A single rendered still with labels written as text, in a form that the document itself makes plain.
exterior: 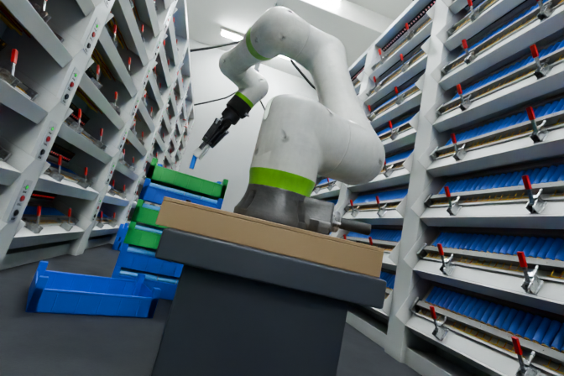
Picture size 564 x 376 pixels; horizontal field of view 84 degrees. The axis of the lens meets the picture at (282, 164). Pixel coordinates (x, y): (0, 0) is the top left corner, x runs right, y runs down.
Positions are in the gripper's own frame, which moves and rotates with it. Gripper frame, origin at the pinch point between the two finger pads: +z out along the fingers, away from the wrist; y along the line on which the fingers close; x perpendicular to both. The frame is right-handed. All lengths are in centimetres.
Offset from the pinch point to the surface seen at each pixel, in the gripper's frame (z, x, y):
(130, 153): 32, 87, 87
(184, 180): 13.3, -4.7, -3.9
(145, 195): 25.6, 0.6, -9.7
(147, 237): 36.8, -9.7, -7.0
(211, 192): 10.7, -14.1, 1.6
